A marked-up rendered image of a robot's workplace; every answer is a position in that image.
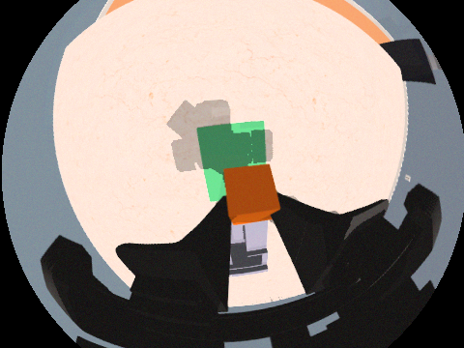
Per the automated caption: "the orange l-shaped part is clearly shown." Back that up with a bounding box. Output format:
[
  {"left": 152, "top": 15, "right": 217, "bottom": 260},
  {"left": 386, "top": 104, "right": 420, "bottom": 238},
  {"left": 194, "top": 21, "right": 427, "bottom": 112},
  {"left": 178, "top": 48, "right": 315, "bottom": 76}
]
[{"left": 224, "top": 163, "right": 281, "bottom": 225}]

